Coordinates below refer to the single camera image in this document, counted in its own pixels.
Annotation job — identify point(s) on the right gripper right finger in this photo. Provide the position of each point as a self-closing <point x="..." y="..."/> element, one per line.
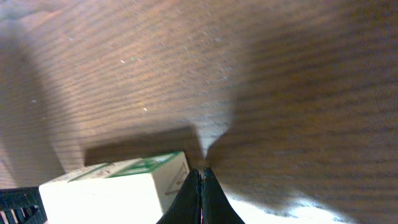
<point x="216" y="208"/>

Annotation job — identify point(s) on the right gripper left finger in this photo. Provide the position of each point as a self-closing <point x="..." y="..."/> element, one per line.
<point x="186" y="207"/>

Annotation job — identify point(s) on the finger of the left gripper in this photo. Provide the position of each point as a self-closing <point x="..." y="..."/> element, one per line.
<point x="22" y="206"/>

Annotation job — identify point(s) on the white ladybug block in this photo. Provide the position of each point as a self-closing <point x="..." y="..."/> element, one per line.
<point x="139" y="190"/>

